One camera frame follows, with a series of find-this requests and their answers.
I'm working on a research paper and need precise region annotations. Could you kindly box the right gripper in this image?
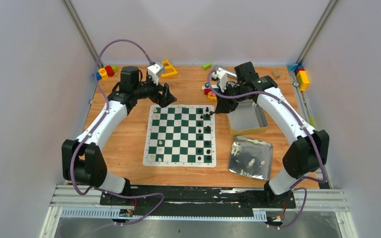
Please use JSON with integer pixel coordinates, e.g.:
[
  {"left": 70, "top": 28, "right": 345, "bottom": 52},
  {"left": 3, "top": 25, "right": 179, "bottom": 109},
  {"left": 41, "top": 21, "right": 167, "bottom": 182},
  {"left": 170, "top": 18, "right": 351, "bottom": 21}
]
[{"left": 215, "top": 83, "right": 250, "bottom": 114}]

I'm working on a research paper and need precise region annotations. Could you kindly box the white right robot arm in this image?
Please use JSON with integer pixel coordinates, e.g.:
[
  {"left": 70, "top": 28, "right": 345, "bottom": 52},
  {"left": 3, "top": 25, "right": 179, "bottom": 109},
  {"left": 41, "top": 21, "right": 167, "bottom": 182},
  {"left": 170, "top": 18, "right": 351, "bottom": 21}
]
[{"left": 207, "top": 61, "right": 329, "bottom": 207}]

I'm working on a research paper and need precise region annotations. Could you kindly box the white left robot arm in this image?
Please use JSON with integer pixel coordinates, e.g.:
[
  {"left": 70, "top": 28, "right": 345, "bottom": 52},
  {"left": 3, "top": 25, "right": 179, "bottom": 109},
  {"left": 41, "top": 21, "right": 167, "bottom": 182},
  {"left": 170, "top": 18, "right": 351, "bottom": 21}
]
[{"left": 62, "top": 63, "right": 177, "bottom": 205}]

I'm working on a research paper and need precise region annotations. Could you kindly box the metal tin with black pieces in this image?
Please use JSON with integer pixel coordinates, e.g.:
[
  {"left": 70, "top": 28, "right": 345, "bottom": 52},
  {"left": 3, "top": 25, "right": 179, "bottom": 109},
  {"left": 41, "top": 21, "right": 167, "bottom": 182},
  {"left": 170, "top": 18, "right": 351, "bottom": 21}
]
[{"left": 227, "top": 100, "right": 269, "bottom": 136}]

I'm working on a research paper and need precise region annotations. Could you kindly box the green white chess mat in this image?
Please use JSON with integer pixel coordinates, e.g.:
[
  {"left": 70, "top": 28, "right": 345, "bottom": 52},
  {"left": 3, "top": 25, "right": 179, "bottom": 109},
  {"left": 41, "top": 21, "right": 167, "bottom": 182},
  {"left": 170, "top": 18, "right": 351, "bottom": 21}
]
[{"left": 142, "top": 104, "right": 217, "bottom": 168}]

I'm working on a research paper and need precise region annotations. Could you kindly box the toy block car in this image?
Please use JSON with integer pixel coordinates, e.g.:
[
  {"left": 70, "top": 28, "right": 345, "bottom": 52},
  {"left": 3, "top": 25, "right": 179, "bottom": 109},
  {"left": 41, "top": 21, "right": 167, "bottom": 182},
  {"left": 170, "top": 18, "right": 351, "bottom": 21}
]
[{"left": 201, "top": 84, "right": 217, "bottom": 101}]

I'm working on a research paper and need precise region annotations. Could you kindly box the silver microphone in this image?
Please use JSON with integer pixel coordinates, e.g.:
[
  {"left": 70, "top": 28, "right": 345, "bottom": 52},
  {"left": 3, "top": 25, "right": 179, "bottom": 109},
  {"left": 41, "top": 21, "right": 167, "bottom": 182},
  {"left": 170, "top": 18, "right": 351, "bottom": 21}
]
[{"left": 214, "top": 64, "right": 237, "bottom": 79}]

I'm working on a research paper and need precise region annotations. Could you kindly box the colourful cylinder block row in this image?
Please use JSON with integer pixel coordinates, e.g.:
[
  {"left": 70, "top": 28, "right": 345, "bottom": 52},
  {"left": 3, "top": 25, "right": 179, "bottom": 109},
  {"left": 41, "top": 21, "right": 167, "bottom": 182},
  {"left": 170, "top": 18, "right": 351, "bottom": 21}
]
[{"left": 92, "top": 65, "right": 119, "bottom": 81}]

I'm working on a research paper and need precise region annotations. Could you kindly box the tan wooden block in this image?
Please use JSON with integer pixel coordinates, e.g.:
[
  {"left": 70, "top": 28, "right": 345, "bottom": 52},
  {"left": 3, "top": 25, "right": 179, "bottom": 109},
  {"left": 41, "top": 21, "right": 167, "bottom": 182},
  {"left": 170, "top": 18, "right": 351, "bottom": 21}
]
[{"left": 271, "top": 70, "right": 281, "bottom": 79}]

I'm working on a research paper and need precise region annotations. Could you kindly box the metal tin lid tray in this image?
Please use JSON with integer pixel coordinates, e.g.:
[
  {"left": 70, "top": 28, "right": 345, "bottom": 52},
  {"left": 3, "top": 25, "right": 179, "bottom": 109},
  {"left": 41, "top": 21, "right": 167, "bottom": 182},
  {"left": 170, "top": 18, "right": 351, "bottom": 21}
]
[{"left": 228, "top": 136, "right": 273, "bottom": 181}]

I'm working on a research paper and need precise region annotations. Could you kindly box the yellow red blue brick tower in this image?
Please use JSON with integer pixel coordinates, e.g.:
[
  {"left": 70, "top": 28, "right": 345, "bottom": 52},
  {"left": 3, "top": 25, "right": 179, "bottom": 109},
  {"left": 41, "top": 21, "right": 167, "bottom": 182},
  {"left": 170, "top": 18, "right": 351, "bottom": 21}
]
[{"left": 295, "top": 65, "right": 310, "bottom": 91}]

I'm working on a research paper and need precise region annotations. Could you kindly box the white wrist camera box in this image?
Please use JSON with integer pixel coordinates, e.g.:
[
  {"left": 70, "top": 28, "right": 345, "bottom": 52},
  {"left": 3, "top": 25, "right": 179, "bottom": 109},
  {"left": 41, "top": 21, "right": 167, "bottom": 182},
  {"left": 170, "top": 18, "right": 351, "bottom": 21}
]
[{"left": 146, "top": 62, "right": 165, "bottom": 85}]

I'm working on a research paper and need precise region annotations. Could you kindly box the yellow triangular frame block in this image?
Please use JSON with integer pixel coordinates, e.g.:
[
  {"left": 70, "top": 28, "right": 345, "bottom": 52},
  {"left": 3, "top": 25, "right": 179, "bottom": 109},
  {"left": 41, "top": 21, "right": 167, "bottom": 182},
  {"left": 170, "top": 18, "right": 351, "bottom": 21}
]
[{"left": 161, "top": 60, "right": 178, "bottom": 78}]

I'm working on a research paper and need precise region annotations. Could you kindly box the white right camera box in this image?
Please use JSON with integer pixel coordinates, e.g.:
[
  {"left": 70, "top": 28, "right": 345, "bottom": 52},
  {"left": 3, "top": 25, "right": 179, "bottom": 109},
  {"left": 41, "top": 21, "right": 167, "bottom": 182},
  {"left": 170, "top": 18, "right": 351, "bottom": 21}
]
[{"left": 211, "top": 69, "right": 228, "bottom": 92}]

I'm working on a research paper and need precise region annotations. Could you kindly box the green block near wall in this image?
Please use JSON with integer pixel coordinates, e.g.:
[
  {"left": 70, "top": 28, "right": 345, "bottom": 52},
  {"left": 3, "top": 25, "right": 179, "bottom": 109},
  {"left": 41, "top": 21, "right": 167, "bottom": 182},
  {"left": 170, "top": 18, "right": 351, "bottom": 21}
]
[{"left": 201, "top": 62, "right": 212, "bottom": 70}]

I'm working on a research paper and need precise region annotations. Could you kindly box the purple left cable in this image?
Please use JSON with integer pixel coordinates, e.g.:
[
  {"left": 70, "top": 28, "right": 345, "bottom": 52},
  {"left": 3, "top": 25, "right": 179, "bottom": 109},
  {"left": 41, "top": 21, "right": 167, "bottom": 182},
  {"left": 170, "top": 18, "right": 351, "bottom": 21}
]
[{"left": 69, "top": 39, "right": 166, "bottom": 236}]

